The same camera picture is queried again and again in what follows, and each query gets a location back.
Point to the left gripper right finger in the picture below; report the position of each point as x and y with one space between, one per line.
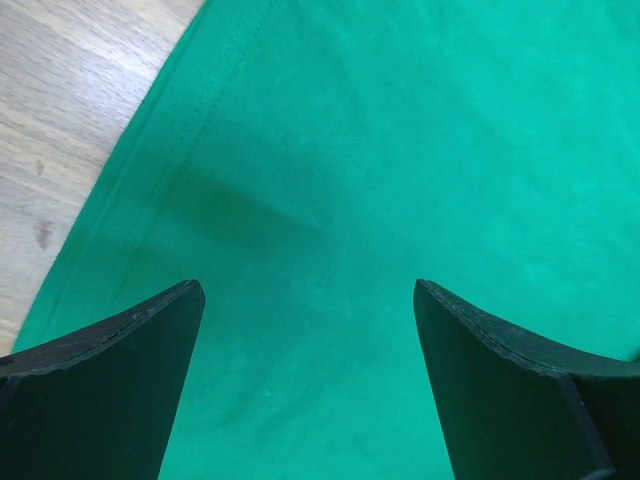
513 404

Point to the green t shirt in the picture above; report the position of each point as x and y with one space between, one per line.
308 161

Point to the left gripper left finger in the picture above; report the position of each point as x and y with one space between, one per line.
100 402

